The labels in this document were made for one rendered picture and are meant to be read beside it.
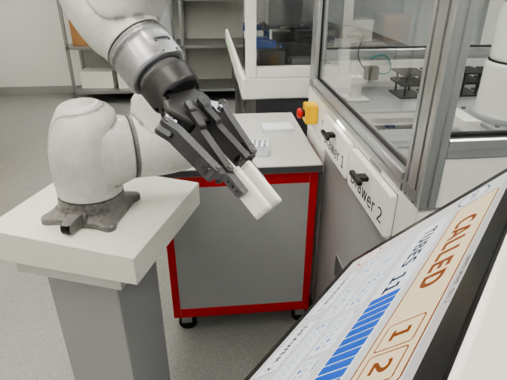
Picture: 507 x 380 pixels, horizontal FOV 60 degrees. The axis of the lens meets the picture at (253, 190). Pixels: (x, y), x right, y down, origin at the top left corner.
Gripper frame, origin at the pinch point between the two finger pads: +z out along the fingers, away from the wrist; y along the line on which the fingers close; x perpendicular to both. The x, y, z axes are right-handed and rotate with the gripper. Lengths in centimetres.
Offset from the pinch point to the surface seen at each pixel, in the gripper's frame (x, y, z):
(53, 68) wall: 351, 259, -308
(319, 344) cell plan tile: -6.9, -14.3, 16.9
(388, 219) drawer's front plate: 14, 46, 20
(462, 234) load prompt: -20.0, -4.2, 17.1
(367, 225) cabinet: 28, 58, 20
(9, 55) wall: 363, 229, -345
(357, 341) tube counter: -13.7, -17.3, 17.0
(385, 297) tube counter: -13.6, -10.6, 17.0
